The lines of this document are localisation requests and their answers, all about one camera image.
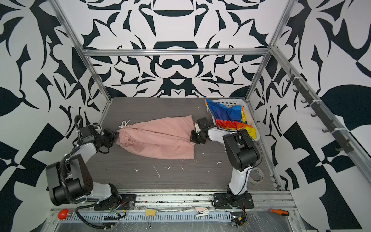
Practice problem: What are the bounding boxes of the multicolour shorts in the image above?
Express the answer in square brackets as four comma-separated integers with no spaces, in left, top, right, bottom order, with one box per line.
[204,99,258,139]

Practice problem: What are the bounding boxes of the red emergency stop button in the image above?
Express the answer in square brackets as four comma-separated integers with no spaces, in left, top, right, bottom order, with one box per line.
[58,208,74,220]

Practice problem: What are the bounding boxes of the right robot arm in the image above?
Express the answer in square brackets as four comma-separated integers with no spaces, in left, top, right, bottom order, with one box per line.
[190,127,260,202]

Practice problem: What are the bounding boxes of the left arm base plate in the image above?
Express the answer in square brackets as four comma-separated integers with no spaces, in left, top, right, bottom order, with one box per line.
[94,194,137,211]

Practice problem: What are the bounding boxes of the yellow tag clip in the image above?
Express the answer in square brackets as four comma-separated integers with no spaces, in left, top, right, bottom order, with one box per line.
[145,209,157,217]

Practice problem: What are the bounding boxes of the pink shorts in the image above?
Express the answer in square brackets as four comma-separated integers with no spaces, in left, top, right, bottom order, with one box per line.
[117,115,195,160]

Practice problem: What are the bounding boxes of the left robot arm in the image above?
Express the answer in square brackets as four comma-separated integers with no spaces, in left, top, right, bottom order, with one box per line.
[45,126,122,206]

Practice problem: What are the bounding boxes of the black corrugated cable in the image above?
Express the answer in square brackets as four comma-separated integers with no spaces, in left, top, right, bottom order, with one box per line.
[74,202,127,230]

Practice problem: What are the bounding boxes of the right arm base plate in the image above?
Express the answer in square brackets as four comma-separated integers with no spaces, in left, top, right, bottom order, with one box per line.
[211,192,255,209]

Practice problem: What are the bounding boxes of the white plastic basket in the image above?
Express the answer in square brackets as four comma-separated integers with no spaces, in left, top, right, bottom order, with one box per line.
[207,98,260,142]

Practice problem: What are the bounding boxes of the small green circuit board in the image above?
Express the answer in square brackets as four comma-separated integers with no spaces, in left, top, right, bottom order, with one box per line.
[231,211,247,228]

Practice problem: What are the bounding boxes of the white slotted cable duct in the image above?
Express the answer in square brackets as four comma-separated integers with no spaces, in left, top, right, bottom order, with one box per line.
[81,211,231,223]

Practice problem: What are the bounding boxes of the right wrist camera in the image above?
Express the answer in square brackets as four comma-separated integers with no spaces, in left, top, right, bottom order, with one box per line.
[195,117,212,132]

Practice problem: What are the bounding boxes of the orange handled tool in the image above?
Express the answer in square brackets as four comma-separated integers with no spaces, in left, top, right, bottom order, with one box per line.
[270,209,289,217]

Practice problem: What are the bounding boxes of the white tape roll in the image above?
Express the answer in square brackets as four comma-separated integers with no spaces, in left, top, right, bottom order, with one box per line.
[248,167,265,185]

